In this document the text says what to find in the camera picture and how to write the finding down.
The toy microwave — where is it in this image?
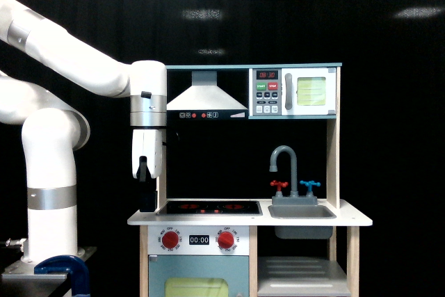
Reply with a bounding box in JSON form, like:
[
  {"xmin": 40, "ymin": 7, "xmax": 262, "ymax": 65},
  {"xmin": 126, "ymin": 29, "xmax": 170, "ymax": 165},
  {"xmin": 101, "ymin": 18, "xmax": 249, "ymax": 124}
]
[{"xmin": 249, "ymin": 65, "xmax": 340, "ymax": 119}]

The grey range hood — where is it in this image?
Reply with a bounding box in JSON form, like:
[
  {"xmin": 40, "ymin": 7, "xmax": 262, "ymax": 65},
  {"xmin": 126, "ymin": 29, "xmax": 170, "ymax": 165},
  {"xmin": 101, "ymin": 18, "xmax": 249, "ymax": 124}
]
[{"xmin": 167, "ymin": 70, "xmax": 248, "ymax": 121}]

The right red stove knob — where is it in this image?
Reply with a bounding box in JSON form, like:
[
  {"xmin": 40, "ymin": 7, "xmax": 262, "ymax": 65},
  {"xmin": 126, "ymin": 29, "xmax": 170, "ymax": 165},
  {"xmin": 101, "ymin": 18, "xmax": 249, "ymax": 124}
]
[{"xmin": 217, "ymin": 231, "xmax": 235, "ymax": 250}]

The teal oven door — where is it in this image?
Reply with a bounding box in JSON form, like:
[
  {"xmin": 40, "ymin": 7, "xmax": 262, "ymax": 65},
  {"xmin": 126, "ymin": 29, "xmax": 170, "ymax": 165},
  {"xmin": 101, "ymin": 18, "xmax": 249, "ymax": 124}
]
[{"xmin": 149, "ymin": 255, "xmax": 250, "ymax": 296}]

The red stove knob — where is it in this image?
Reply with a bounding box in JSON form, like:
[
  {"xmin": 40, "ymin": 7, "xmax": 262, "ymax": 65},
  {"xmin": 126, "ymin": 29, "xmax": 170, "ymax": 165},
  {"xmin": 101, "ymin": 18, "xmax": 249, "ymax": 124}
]
[
  {"xmin": 161, "ymin": 231, "xmax": 179, "ymax": 249},
  {"xmin": 217, "ymin": 231, "xmax": 235, "ymax": 250}
]

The left red stove knob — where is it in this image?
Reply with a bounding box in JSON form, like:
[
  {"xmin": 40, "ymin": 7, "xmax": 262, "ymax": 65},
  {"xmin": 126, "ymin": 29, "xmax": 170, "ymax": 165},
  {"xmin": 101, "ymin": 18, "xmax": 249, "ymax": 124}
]
[{"xmin": 161, "ymin": 231, "xmax": 179, "ymax": 249}]

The red faucet handle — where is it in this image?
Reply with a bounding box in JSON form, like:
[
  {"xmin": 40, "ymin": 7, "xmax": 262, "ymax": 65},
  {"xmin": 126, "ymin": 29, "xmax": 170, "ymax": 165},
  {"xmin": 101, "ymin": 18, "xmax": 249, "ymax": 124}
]
[{"xmin": 270, "ymin": 180, "xmax": 289, "ymax": 198}]

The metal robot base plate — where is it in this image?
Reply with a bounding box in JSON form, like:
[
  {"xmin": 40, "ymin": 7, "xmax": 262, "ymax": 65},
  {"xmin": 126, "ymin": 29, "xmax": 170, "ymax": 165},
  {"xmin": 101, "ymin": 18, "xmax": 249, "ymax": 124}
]
[{"xmin": 1, "ymin": 246, "xmax": 98, "ymax": 280}]

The wooden toy kitchen frame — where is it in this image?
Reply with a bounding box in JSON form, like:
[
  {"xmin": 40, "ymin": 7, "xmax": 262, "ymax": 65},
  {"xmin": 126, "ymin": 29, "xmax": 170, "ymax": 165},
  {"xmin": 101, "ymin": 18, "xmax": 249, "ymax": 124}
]
[{"xmin": 129, "ymin": 63, "xmax": 372, "ymax": 296}]

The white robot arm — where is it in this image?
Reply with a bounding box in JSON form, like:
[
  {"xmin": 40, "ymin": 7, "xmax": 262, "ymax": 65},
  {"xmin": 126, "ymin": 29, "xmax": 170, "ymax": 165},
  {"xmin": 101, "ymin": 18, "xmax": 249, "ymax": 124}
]
[{"xmin": 1, "ymin": 0, "xmax": 167, "ymax": 264}]

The grey faucet spout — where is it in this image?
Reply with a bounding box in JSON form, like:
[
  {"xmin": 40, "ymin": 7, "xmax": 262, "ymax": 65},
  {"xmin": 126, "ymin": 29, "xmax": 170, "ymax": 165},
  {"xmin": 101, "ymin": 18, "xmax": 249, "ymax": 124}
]
[{"xmin": 269, "ymin": 145, "xmax": 299, "ymax": 198}]

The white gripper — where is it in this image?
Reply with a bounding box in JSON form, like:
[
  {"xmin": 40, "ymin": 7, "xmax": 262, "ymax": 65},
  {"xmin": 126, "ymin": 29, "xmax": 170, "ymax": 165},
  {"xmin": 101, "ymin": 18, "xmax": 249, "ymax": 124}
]
[{"xmin": 131, "ymin": 128, "xmax": 166, "ymax": 212}]

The grey sink basin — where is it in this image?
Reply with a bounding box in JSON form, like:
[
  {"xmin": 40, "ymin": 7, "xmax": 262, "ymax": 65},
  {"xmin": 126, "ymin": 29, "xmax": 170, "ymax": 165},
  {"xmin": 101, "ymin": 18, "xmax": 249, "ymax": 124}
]
[{"xmin": 268, "ymin": 196, "xmax": 336, "ymax": 239}]

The black curtain backdrop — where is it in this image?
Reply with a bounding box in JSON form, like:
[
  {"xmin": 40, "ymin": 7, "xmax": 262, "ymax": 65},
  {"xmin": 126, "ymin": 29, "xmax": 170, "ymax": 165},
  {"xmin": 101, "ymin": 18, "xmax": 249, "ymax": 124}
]
[{"xmin": 1, "ymin": 0, "xmax": 444, "ymax": 296}]

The blue faucet handle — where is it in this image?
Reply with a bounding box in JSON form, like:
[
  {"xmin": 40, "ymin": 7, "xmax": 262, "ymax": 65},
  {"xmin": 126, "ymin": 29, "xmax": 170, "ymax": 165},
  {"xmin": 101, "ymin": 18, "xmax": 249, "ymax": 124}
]
[{"xmin": 300, "ymin": 180, "xmax": 321, "ymax": 197}]

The black toy stovetop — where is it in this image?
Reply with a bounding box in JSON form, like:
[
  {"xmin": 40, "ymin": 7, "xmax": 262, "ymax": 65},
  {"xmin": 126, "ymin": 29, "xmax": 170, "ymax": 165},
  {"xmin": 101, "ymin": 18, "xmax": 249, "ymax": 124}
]
[{"xmin": 157, "ymin": 200, "xmax": 261, "ymax": 216}]

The black timer display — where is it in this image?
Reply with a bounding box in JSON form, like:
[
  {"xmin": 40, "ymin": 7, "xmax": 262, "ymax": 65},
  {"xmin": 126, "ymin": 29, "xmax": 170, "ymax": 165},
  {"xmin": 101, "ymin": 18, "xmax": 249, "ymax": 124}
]
[{"xmin": 188, "ymin": 234, "xmax": 209, "ymax": 246}]

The grey lower shelf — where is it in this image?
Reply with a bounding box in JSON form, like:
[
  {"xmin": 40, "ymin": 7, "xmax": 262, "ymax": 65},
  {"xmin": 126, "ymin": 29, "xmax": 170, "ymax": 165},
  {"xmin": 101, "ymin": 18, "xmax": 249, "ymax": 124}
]
[{"xmin": 258, "ymin": 257, "xmax": 351, "ymax": 296}]

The blue c-clamp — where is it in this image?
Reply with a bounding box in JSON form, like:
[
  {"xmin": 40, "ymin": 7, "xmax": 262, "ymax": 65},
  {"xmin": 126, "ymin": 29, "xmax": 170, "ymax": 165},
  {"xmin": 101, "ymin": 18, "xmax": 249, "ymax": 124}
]
[{"xmin": 33, "ymin": 255, "xmax": 90, "ymax": 297}]

